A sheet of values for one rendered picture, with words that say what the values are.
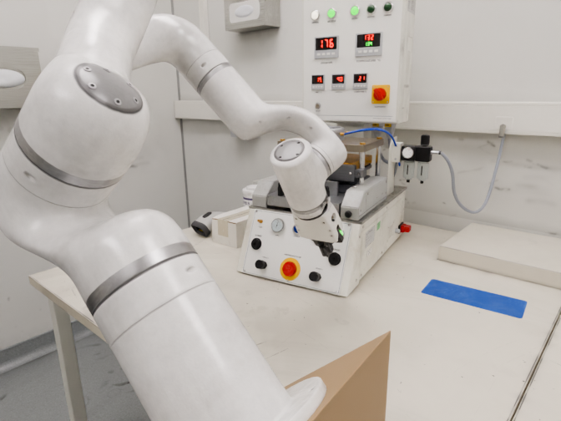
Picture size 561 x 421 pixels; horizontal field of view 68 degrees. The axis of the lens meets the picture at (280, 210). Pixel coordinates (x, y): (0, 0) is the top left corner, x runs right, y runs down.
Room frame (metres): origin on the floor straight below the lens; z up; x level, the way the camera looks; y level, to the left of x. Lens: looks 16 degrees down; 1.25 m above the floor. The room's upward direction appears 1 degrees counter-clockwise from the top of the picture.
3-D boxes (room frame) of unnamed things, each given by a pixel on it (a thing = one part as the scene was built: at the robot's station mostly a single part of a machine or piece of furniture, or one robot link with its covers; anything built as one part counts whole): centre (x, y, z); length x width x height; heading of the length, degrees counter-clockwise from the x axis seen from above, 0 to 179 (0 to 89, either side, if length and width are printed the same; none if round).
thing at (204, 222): (1.50, 0.24, 0.79); 0.20 x 0.08 x 0.08; 138
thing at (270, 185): (1.28, 0.00, 0.96); 0.25 x 0.05 x 0.07; 150
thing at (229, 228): (1.42, 0.14, 0.80); 0.19 x 0.13 x 0.09; 138
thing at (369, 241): (1.26, -0.17, 0.84); 0.53 x 0.37 x 0.17; 150
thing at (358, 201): (1.13, -0.24, 0.96); 0.26 x 0.05 x 0.07; 150
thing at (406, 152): (1.27, -0.41, 1.05); 0.15 x 0.05 x 0.15; 60
